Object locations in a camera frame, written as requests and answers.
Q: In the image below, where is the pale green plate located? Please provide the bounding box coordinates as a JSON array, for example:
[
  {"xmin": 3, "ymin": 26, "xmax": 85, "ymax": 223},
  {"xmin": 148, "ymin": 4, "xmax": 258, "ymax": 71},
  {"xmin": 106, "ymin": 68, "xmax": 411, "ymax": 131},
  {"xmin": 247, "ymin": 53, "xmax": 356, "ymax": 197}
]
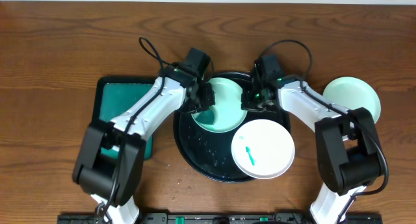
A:
[{"xmin": 192, "ymin": 77, "xmax": 247, "ymax": 133}]

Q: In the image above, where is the mint plate with green smear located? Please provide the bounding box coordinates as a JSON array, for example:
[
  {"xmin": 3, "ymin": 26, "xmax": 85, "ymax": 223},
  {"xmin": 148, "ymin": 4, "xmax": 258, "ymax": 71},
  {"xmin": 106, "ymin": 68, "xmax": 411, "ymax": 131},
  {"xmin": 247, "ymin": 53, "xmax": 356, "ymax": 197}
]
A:
[{"xmin": 323, "ymin": 77, "xmax": 382, "ymax": 123}]

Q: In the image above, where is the green yellow sponge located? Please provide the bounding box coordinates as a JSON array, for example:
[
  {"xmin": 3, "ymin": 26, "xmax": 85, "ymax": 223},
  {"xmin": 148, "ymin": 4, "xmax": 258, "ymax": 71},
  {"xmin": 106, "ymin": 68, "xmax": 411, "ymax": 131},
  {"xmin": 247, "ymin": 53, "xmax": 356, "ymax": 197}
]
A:
[{"xmin": 193, "ymin": 109, "xmax": 215, "ymax": 125}]

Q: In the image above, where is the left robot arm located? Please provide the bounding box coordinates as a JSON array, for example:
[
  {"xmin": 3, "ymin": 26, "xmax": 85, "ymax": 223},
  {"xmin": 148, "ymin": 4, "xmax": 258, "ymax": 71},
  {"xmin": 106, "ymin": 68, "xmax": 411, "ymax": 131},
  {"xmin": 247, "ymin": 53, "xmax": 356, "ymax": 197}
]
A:
[{"xmin": 72, "ymin": 77, "xmax": 215, "ymax": 223}]

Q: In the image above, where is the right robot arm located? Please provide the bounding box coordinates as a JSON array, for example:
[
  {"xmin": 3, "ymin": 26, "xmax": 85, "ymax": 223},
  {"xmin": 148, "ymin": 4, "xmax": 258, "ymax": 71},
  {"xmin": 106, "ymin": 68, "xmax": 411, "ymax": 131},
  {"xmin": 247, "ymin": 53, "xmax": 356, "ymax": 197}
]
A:
[{"xmin": 241, "ymin": 77, "xmax": 389, "ymax": 223}]

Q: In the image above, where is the black tray with green water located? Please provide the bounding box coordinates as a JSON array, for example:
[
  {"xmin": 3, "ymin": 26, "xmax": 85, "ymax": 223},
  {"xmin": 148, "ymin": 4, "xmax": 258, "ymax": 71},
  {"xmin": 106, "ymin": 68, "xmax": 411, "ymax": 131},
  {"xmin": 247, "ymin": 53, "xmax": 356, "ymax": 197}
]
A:
[{"xmin": 92, "ymin": 75, "xmax": 159, "ymax": 161}]

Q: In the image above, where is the white plate with green stain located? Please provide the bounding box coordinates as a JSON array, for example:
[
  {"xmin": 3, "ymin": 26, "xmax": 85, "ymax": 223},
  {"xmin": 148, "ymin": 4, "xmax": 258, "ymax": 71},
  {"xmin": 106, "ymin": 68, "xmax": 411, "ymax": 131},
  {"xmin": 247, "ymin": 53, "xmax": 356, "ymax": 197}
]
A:
[{"xmin": 231, "ymin": 119, "xmax": 295, "ymax": 180}]

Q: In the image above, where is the black rail at table edge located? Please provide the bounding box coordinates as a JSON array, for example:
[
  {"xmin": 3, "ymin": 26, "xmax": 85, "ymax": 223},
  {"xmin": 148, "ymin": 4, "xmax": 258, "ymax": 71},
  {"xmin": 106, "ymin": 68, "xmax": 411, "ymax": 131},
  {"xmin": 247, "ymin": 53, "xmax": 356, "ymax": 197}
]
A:
[{"xmin": 57, "ymin": 212, "xmax": 383, "ymax": 224}]

